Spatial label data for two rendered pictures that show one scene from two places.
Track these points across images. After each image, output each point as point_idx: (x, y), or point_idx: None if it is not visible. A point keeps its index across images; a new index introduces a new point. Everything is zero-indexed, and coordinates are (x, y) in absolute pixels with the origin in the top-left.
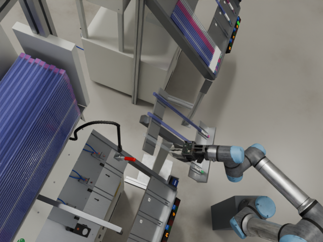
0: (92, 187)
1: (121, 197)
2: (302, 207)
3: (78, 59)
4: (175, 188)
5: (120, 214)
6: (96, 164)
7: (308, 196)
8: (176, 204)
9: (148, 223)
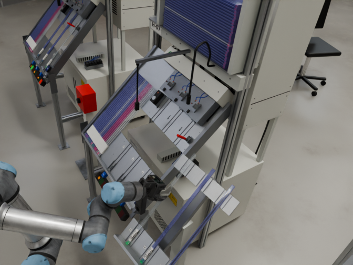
0: (176, 102)
1: (168, 250)
2: (7, 205)
3: (244, 11)
4: (134, 209)
5: (154, 239)
6: (190, 106)
7: (4, 221)
8: (121, 212)
9: (127, 166)
